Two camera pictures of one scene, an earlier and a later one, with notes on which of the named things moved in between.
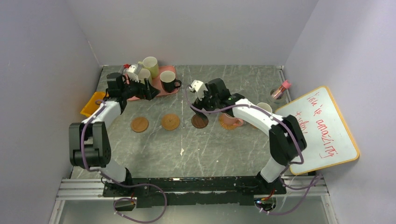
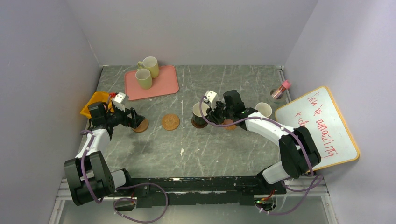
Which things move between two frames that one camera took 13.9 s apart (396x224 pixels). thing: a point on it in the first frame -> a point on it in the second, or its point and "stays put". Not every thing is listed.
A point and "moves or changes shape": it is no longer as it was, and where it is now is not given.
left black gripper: x=145 y=91 -> x=134 y=121
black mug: x=167 y=80 moves or changes shape
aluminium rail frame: x=85 y=189 stays put
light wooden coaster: x=139 y=124 stays put
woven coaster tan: x=170 y=122 stays put
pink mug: x=265 y=106 stays put
